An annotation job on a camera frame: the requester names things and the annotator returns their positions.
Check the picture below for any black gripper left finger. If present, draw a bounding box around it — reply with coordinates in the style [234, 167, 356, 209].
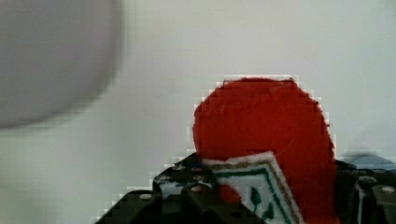
[94, 153, 266, 224]

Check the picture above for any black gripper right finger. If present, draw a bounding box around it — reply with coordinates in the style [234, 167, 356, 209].
[335, 161, 396, 224]

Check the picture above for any red plush ketchup bottle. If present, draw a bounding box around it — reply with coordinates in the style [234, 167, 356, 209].
[192, 77, 340, 224]

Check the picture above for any blue bowl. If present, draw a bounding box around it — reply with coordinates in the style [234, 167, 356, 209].
[349, 155, 396, 173]

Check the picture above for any lilac round plate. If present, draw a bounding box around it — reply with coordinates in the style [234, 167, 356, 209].
[0, 0, 123, 129]

